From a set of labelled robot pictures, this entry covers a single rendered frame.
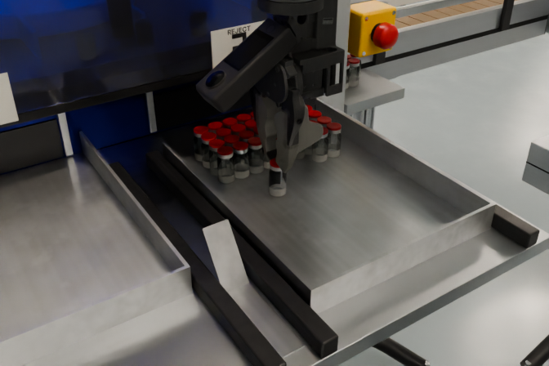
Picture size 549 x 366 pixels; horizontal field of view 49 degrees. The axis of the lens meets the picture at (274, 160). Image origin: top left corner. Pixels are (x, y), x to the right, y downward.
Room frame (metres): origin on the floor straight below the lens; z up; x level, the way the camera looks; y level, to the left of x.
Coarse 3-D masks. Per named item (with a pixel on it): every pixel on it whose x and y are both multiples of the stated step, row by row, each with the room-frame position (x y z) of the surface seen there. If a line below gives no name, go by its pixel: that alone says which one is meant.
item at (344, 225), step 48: (384, 144) 0.72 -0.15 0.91; (240, 192) 0.64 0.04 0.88; (288, 192) 0.64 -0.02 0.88; (336, 192) 0.64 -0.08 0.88; (384, 192) 0.64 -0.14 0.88; (432, 192) 0.64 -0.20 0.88; (288, 240) 0.54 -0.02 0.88; (336, 240) 0.54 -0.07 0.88; (384, 240) 0.54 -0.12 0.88; (432, 240) 0.51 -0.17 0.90; (336, 288) 0.44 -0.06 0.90
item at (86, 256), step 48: (0, 192) 0.64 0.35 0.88; (48, 192) 0.64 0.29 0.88; (96, 192) 0.64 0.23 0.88; (0, 240) 0.54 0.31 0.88; (48, 240) 0.54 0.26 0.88; (96, 240) 0.54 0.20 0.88; (144, 240) 0.54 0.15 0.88; (0, 288) 0.46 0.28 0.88; (48, 288) 0.46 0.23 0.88; (96, 288) 0.46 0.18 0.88; (144, 288) 0.43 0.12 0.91; (0, 336) 0.40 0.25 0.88; (48, 336) 0.38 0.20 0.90
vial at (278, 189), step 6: (270, 168) 0.63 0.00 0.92; (276, 168) 0.63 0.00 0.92; (270, 174) 0.63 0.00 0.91; (276, 174) 0.63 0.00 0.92; (282, 174) 0.63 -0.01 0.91; (270, 180) 0.63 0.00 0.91; (276, 180) 0.63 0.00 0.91; (282, 180) 0.63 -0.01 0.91; (270, 186) 0.63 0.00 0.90; (276, 186) 0.63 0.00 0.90; (282, 186) 0.63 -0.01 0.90; (270, 192) 0.63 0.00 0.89; (276, 192) 0.63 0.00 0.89; (282, 192) 0.63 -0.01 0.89
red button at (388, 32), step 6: (384, 24) 0.91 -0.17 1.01; (390, 24) 0.91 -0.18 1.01; (378, 30) 0.90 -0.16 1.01; (384, 30) 0.90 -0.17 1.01; (390, 30) 0.90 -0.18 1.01; (396, 30) 0.91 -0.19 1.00; (378, 36) 0.89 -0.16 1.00; (384, 36) 0.89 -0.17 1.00; (390, 36) 0.90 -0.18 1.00; (396, 36) 0.90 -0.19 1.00; (378, 42) 0.89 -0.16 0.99; (384, 42) 0.89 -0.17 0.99; (390, 42) 0.90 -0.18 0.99; (384, 48) 0.90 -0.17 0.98
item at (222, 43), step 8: (248, 24) 0.80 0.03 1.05; (256, 24) 0.81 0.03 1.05; (216, 32) 0.77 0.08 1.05; (224, 32) 0.78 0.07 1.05; (232, 32) 0.79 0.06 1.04; (240, 32) 0.79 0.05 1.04; (248, 32) 0.80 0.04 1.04; (216, 40) 0.77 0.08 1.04; (224, 40) 0.78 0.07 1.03; (232, 40) 0.78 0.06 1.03; (240, 40) 0.79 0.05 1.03; (216, 48) 0.77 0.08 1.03; (224, 48) 0.78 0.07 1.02; (232, 48) 0.78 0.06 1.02; (216, 56) 0.77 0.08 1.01; (224, 56) 0.78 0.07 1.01; (216, 64) 0.77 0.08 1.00
